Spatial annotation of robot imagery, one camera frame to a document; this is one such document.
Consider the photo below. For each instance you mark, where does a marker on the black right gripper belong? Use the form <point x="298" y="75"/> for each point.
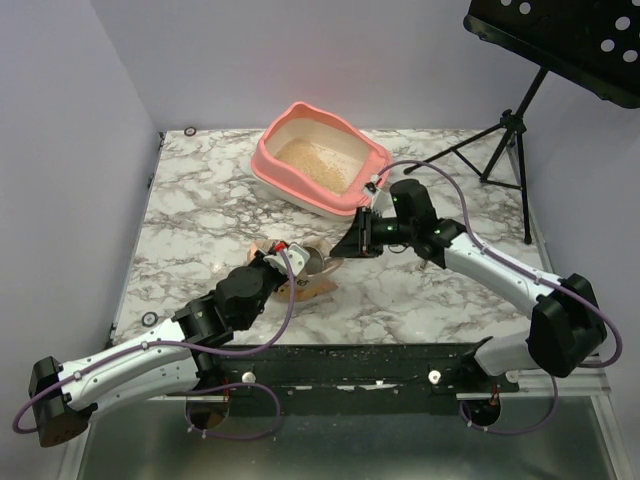
<point x="366" y="232"/>

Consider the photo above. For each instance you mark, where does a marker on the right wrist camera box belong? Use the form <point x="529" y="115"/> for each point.
<point x="377" y="197"/>

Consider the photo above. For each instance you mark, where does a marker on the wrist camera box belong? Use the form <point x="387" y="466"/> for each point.
<point x="288" y="258"/>
<point x="377" y="197"/>

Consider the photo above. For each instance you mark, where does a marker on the pink and white litter box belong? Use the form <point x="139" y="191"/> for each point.
<point x="304" y="121"/>

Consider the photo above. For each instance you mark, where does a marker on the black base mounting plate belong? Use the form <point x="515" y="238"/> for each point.
<point x="327" y="380"/>

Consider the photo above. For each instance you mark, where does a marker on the beige cat litter pile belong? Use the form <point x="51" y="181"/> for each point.
<point x="325" y="167"/>

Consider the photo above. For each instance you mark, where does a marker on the aluminium frame rail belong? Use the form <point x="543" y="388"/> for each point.
<point x="560" y="385"/>

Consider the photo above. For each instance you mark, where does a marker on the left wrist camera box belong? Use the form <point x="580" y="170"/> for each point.
<point x="288" y="258"/>

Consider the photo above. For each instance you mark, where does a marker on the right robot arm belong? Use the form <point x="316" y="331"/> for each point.
<point x="564" y="329"/>

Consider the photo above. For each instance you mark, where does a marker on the metal litter scoop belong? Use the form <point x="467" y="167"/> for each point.
<point x="318" y="263"/>

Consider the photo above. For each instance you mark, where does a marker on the peach cat litter bag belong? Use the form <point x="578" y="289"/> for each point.
<point x="307" y="287"/>

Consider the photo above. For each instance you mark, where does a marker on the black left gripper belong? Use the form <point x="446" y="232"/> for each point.
<point x="260" y="261"/>

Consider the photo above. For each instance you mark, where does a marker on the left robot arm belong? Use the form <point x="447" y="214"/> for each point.
<point x="175" y="356"/>

